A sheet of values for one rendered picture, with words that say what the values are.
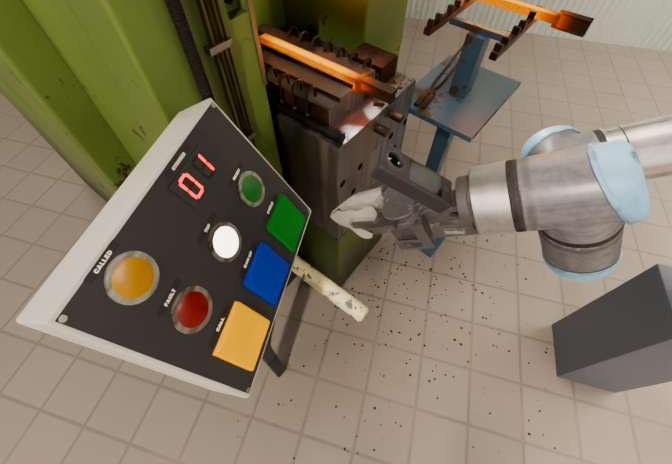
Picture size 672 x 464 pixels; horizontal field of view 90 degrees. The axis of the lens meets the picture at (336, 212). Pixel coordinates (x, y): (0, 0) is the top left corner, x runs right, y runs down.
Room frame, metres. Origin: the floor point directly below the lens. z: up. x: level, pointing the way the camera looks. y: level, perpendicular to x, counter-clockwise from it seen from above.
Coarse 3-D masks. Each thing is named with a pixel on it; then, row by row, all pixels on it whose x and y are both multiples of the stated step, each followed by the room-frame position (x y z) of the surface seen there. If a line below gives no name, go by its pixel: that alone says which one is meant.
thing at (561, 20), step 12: (480, 0) 1.19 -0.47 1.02; (492, 0) 1.17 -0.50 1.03; (504, 0) 1.14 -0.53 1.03; (516, 0) 1.14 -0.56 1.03; (516, 12) 1.11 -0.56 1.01; (528, 12) 1.09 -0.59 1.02; (540, 12) 1.07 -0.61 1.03; (552, 12) 1.06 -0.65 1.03; (564, 12) 1.04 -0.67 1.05; (552, 24) 1.03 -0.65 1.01; (564, 24) 1.03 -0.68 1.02; (576, 24) 1.01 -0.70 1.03; (588, 24) 0.99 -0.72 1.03
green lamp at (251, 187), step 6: (246, 180) 0.34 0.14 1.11; (252, 180) 0.35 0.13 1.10; (258, 180) 0.36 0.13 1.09; (246, 186) 0.33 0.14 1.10; (252, 186) 0.34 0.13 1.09; (258, 186) 0.35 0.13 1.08; (246, 192) 0.32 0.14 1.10; (252, 192) 0.33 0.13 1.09; (258, 192) 0.34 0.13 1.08; (246, 198) 0.32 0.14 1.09; (252, 198) 0.32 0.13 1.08; (258, 198) 0.33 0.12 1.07
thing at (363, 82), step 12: (264, 36) 0.97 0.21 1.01; (288, 48) 0.91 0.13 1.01; (300, 48) 0.91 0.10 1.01; (312, 60) 0.85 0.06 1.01; (324, 60) 0.85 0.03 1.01; (336, 72) 0.80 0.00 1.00; (348, 72) 0.79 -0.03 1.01; (360, 84) 0.75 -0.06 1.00; (372, 84) 0.73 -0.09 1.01; (384, 84) 0.73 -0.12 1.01; (372, 96) 0.73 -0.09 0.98; (384, 96) 0.72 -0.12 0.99
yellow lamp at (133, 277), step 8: (120, 264) 0.16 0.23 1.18; (128, 264) 0.16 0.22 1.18; (136, 264) 0.16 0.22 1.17; (144, 264) 0.17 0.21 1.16; (120, 272) 0.15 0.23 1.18; (128, 272) 0.15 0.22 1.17; (136, 272) 0.16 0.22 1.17; (144, 272) 0.16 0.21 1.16; (152, 272) 0.16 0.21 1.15; (112, 280) 0.14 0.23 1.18; (120, 280) 0.14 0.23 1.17; (128, 280) 0.15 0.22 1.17; (136, 280) 0.15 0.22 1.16; (144, 280) 0.15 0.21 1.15; (152, 280) 0.16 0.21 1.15; (120, 288) 0.14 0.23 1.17; (128, 288) 0.14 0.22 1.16; (136, 288) 0.14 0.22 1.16; (144, 288) 0.15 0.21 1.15; (128, 296) 0.13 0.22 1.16; (136, 296) 0.14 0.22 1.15
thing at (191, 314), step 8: (184, 296) 0.15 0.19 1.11; (192, 296) 0.16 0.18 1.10; (200, 296) 0.16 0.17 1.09; (184, 304) 0.14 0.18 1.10; (192, 304) 0.15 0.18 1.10; (200, 304) 0.15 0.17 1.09; (208, 304) 0.15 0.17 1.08; (184, 312) 0.14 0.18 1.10; (192, 312) 0.14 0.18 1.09; (200, 312) 0.14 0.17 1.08; (184, 320) 0.13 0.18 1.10; (192, 320) 0.13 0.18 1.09; (200, 320) 0.13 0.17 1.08
